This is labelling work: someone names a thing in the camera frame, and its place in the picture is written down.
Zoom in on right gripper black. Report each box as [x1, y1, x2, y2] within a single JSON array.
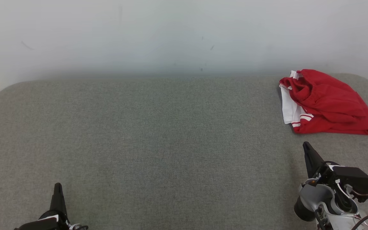
[[303, 141, 338, 186]]

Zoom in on red jersey with white sleeves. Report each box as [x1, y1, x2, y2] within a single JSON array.
[[279, 85, 368, 135]]

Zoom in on red shorts with white stripe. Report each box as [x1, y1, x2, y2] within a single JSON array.
[[279, 69, 368, 119]]

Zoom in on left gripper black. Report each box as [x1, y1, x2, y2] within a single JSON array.
[[14, 182, 89, 230]]

